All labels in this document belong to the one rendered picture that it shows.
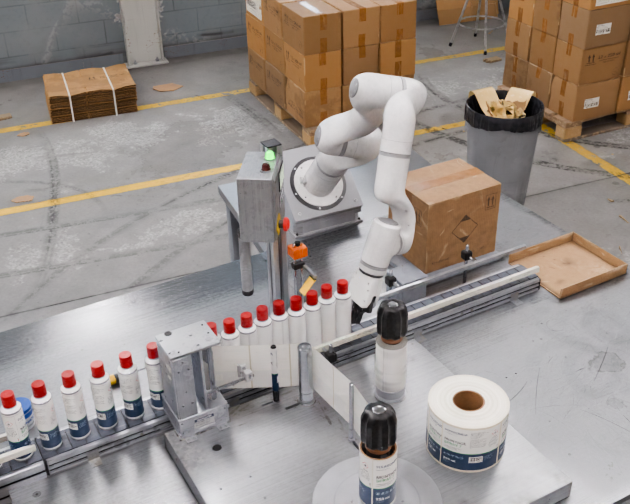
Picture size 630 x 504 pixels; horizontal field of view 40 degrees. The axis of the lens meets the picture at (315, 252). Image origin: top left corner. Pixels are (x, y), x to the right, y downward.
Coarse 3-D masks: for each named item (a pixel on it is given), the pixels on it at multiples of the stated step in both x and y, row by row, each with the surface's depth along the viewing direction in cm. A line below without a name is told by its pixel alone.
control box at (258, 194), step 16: (256, 160) 231; (240, 176) 223; (256, 176) 223; (272, 176) 223; (240, 192) 224; (256, 192) 224; (272, 192) 224; (240, 208) 227; (256, 208) 226; (272, 208) 226; (240, 224) 229; (256, 224) 229; (272, 224) 228; (256, 240) 231; (272, 240) 231
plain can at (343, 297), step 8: (344, 280) 252; (344, 288) 250; (336, 296) 252; (344, 296) 252; (336, 304) 253; (344, 304) 252; (336, 312) 255; (344, 312) 254; (336, 320) 256; (344, 320) 255; (336, 328) 258; (344, 328) 257; (336, 336) 259
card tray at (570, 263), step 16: (560, 240) 313; (576, 240) 314; (512, 256) 304; (528, 256) 308; (544, 256) 308; (560, 256) 307; (576, 256) 307; (592, 256) 307; (608, 256) 302; (544, 272) 299; (560, 272) 298; (576, 272) 298; (592, 272) 298; (608, 272) 292; (624, 272) 297; (544, 288) 291; (560, 288) 290; (576, 288) 287
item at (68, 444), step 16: (512, 272) 291; (464, 288) 283; (496, 288) 283; (416, 304) 276; (368, 320) 269; (416, 320) 269; (368, 336) 262; (144, 400) 240; (144, 416) 234; (160, 416) 234; (64, 432) 229; (96, 432) 229; (112, 432) 229; (64, 448) 224
